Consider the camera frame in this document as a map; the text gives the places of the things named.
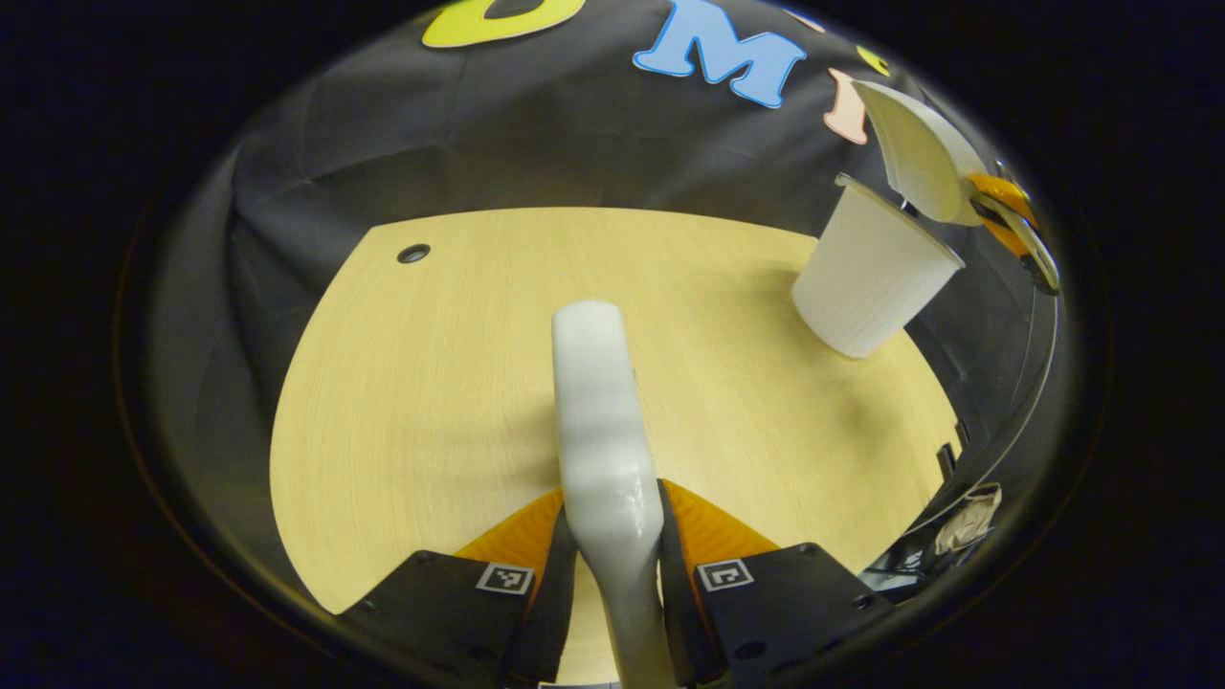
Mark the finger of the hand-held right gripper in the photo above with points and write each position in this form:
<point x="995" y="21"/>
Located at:
<point x="1000" y="187"/>
<point x="1005" y="237"/>

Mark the small grey broom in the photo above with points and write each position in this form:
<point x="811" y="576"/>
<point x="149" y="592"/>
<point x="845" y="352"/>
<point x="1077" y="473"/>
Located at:
<point x="603" y="431"/>

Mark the grey plastic dustpan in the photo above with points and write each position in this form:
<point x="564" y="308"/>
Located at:
<point x="919" y="144"/>

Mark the crumpled pale bag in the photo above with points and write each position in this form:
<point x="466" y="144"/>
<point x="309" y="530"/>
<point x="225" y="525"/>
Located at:
<point x="968" y="517"/>

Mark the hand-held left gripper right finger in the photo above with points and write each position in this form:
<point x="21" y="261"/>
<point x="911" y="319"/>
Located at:
<point x="679" y="622"/>

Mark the black backdrop cloth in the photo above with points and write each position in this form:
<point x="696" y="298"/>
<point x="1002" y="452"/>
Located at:
<point x="478" y="124"/>

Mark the wooden desktop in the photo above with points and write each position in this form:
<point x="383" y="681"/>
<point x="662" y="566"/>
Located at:
<point x="431" y="383"/>

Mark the small black clamp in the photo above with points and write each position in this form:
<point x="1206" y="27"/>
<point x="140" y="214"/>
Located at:
<point x="950" y="450"/>

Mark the white ribbed garbage bin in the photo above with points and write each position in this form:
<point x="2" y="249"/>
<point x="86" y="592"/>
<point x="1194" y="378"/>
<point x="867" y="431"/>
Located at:
<point x="861" y="287"/>

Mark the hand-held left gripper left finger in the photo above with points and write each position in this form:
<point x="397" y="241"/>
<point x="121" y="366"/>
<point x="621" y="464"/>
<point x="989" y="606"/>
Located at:
<point x="550" y="622"/>

